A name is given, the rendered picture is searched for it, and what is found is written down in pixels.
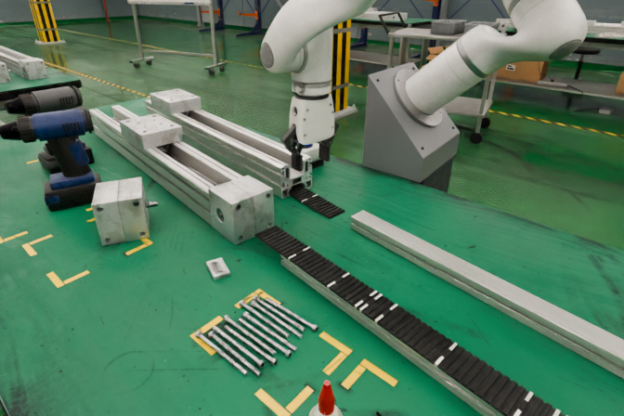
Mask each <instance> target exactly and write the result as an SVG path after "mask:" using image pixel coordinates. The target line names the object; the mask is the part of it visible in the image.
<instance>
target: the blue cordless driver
mask: <svg viewBox="0 0 624 416"><path fill-rule="evenodd" d="M92 131H94V126H93V123H92V119H91V115H90V112H89V110H86V109H83V110H81V111H79V109H73V110H59V111H51V112H43V113H35V114H33V115H32V117H30V116H29V115H26V116H19V117H18V118H17V120H16V121H13V122H10V123H6V124H3V125H0V135H1V137H2V138H3V139H8V140H22V141H23V142H24V143H30V142H36V140H37V139H39V140H40V141H47V142H46V143H45V147H46V149H47V150H48V152H49V154H50V155H54V156H55V158H56V160H57V162H58V166H59V168H60V170H61V172H62V173H58V174H53V175H50V176H49V181H47V182H45V185H44V199H45V204H46V205H47V206H48V209H49V210H50V211H52V212H53V211H57V210H61V209H66V208H70V207H74V206H78V205H83V204H87V203H91V202H92V200H93V196H94V192H95V187H96V183H101V179H100V176H99V173H94V171H93V169H92V168H91V167H90V166H89V164H88V162H89V161H90V160H89V158H88V156H87V154H86V152H85V148H84V146H83V144H82V142H81V140H80V139H78V138H75V137H77V136H83V135H85V132H89V134H92Z"/></svg>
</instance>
